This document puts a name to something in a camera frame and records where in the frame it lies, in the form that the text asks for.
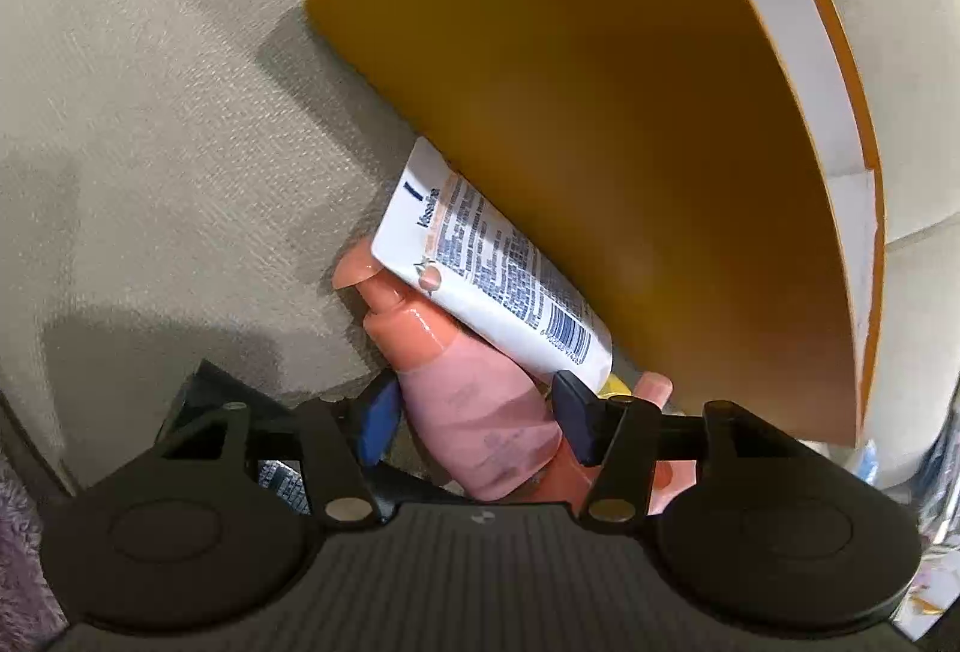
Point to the pink pump bottle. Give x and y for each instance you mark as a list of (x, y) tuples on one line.
[(472, 412)]

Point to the orange cardboard box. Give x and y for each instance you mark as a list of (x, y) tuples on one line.
[(585, 97)]

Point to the white lotion tube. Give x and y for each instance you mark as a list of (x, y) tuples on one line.
[(487, 254)]

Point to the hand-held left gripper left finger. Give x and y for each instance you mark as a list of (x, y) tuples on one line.
[(379, 419)]

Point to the dark blue tube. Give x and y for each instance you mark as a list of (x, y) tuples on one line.
[(281, 483)]

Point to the beige sofa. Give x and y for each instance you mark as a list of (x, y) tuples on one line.
[(150, 134)]

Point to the purple fluffy rug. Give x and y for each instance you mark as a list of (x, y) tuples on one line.
[(22, 539)]

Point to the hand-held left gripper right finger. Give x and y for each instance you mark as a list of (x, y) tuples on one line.
[(577, 419)]

